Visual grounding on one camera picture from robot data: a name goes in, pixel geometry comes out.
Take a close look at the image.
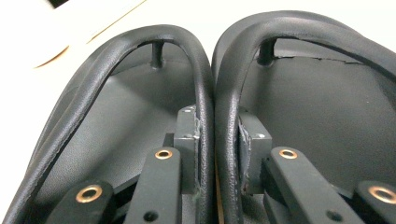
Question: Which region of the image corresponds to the black leather shoe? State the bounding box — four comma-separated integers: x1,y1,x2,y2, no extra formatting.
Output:
0,24,216,224

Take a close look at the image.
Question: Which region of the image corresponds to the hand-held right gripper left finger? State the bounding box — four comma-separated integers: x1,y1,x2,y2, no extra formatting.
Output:
173,105,200,195

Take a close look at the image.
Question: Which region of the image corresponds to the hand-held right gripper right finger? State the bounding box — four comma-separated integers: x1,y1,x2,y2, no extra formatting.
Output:
237,106,274,195

